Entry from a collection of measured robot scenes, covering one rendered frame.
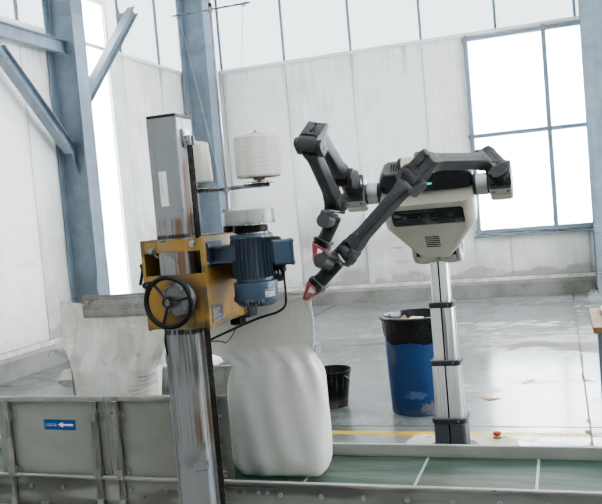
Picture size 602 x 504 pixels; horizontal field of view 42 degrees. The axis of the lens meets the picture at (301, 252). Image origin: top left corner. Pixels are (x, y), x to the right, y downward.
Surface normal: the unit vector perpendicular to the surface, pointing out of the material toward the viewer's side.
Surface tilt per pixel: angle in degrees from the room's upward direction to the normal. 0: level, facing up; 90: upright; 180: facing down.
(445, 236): 130
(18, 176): 90
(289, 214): 90
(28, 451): 90
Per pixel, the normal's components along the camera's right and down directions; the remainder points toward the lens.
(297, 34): -0.32, 0.07
